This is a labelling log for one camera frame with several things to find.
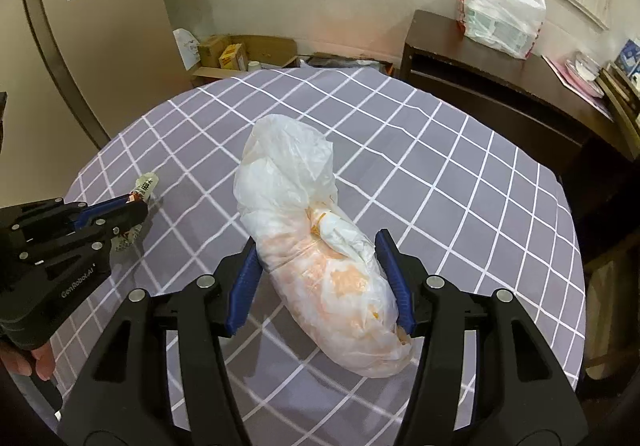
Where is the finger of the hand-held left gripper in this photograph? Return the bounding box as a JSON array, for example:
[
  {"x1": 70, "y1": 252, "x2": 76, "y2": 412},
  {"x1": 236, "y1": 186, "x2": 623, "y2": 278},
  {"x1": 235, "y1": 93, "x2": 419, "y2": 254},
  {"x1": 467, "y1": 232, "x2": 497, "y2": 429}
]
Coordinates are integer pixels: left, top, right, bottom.
[
  {"x1": 75, "y1": 201, "x2": 149, "y2": 247},
  {"x1": 62, "y1": 195, "x2": 134, "y2": 222}
]

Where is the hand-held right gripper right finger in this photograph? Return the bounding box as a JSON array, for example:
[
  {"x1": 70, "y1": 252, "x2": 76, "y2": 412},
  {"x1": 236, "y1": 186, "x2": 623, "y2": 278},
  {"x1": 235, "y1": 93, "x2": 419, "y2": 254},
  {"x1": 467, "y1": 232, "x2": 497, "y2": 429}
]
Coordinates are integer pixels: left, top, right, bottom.
[{"x1": 375, "y1": 228, "x2": 588, "y2": 446}]

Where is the large brown cardboard box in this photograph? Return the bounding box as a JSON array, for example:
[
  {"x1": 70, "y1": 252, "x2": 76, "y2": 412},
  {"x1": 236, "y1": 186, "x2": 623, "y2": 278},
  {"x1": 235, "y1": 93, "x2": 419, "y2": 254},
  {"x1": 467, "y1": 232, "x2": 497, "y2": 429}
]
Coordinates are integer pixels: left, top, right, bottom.
[{"x1": 229, "y1": 34, "x2": 297, "y2": 68}]

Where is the wooden rack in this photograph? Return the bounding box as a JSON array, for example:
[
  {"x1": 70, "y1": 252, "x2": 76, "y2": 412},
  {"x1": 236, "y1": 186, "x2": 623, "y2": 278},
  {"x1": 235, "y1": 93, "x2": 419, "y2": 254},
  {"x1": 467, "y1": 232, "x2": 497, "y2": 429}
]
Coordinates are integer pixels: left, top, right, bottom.
[{"x1": 594, "y1": 65, "x2": 640, "y2": 163}]

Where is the white plastic bag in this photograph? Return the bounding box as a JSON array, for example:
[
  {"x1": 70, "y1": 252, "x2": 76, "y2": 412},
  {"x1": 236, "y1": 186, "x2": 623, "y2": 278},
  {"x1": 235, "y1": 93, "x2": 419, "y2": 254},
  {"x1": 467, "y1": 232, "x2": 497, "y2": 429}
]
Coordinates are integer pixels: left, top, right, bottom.
[{"x1": 233, "y1": 113, "x2": 419, "y2": 380}]

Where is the clear printed small wrapper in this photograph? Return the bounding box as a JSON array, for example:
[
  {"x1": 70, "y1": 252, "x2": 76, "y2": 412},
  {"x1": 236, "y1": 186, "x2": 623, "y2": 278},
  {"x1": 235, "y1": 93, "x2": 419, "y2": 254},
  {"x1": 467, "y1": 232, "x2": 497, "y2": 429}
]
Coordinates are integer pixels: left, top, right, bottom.
[{"x1": 112, "y1": 171, "x2": 160, "y2": 252}]

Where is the pink table mat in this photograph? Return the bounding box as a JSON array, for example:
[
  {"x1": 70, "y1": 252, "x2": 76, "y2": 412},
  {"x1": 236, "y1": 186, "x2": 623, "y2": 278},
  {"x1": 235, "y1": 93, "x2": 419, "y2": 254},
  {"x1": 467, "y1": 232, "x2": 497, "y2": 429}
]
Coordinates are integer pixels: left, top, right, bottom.
[{"x1": 542, "y1": 54, "x2": 615, "y2": 123}]

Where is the yellow box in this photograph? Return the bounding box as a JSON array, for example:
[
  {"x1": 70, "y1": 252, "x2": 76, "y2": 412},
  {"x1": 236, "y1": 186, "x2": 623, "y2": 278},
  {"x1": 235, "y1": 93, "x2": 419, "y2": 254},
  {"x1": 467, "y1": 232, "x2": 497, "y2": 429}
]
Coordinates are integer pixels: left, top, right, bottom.
[{"x1": 219, "y1": 43, "x2": 247, "y2": 70}]

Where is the white shopping bag with packs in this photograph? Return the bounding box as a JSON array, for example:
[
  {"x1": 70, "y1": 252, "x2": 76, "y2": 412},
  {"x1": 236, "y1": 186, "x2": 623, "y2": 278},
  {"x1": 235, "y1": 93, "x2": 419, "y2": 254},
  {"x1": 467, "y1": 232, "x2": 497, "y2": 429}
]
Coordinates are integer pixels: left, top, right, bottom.
[{"x1": 455, "y1": 0, "x2": 547, "y2": 61}]

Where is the round table with checked cloth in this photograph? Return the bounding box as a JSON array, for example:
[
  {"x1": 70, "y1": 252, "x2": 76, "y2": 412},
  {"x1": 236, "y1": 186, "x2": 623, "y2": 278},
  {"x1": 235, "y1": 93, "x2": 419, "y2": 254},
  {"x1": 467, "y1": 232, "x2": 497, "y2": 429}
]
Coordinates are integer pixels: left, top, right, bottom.
[{"x1": 50, "y1": 66, "x2": 587, "y2": 446}]

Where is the small brown cardboard box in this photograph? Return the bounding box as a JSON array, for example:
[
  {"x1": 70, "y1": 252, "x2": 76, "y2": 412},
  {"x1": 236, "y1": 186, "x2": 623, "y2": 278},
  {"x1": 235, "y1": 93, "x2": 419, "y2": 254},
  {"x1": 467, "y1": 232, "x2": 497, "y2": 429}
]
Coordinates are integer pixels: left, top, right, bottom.
[{"x1": 197, "y1": 35, "x2": 231, "y2": 70}]

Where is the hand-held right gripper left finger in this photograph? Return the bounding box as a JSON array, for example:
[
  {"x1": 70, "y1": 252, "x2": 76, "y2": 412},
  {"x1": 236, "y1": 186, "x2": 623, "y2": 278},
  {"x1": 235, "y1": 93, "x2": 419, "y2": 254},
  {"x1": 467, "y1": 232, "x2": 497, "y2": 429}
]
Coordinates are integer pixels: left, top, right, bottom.
[{"x1": 59, "y1": 237, "x2": 261, "y2": 446}]

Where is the person's left hand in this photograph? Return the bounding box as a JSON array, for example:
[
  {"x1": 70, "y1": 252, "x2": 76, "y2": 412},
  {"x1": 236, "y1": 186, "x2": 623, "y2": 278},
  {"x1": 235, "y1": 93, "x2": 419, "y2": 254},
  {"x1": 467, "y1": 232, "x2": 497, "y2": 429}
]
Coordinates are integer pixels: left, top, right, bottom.
[{"x1": 0, "y1": 341, "x2": 57, "y2": 382}]

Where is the blue printed box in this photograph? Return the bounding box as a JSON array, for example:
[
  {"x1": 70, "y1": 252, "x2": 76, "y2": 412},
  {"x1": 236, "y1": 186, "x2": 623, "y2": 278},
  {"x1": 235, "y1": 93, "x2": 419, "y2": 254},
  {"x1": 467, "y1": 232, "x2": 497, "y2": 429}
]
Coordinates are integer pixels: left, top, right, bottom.
[{"x1": 613, "y1": 38, "x2": 640, "y2": 80}]

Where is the gold double-door refrigerator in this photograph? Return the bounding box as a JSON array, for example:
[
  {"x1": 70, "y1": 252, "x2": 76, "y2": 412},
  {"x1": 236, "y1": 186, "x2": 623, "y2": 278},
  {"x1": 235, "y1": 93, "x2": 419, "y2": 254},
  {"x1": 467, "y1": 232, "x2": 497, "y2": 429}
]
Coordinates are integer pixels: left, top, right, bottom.
[{"x1": 0, "y1": 0, "x2": 172, "y2": 153}]

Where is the dark wooden cabinet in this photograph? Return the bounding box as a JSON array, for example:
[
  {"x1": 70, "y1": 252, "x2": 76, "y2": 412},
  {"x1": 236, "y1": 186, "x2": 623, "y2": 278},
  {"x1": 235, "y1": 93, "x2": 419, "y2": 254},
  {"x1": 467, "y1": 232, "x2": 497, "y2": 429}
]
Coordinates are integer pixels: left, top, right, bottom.
[{"x1": 398, "y1": 9, "x2": 640, "y2": 208}]

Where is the white paper bag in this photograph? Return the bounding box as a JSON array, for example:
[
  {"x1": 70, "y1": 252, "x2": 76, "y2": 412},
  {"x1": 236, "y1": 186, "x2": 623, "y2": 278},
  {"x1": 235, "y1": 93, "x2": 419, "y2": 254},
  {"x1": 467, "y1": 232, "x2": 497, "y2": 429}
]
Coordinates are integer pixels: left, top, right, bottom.
[{"x1": 172, "y1": 28, "x2": 201, "y2": 72}]

